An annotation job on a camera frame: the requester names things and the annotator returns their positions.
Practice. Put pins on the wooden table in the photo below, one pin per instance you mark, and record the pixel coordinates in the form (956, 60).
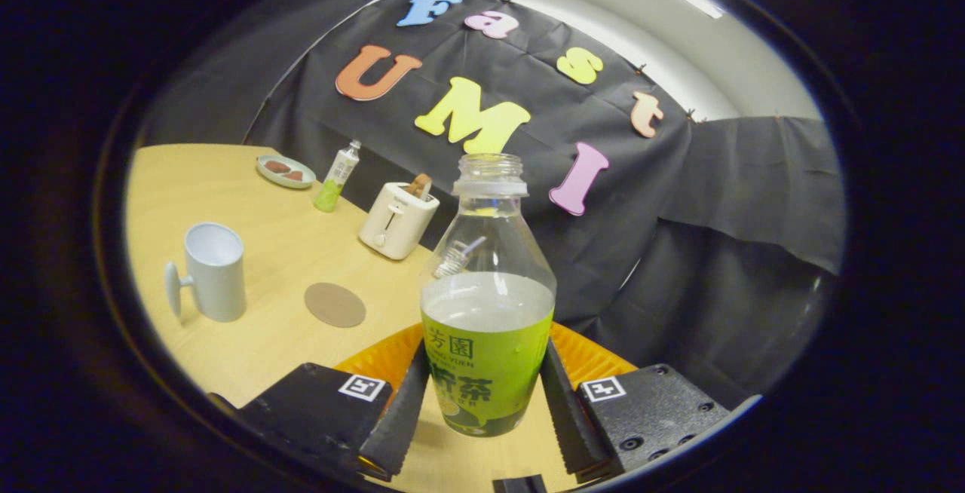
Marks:
(249, 357)

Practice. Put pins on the white cup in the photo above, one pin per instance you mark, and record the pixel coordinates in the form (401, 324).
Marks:
(217, 282)

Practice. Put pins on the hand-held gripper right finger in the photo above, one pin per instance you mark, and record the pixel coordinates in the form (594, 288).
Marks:
(564, 417)

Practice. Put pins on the round pale green plate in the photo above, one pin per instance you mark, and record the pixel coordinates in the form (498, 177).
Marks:
(285, 179)

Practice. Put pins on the large brown food piece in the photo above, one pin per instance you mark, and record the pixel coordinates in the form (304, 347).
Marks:
(277, 166)

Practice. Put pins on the white toaster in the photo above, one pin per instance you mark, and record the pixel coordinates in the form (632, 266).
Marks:
(396, 225)

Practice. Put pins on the small brown food piece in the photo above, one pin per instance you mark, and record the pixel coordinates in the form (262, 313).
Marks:
(293, 176)

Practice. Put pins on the small capped green drink bottle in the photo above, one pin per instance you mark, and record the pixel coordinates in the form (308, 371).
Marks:
(335, 180)

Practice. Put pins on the brown round coaster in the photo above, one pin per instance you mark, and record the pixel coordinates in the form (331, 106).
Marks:
(335, 304)

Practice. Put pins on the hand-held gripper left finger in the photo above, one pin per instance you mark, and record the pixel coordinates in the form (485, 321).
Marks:
(399, 417)

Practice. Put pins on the brown toast slice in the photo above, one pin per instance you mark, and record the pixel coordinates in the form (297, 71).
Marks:
(419, 184)

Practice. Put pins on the green label juice bottle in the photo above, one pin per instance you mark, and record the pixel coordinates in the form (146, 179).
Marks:
(486, 372)

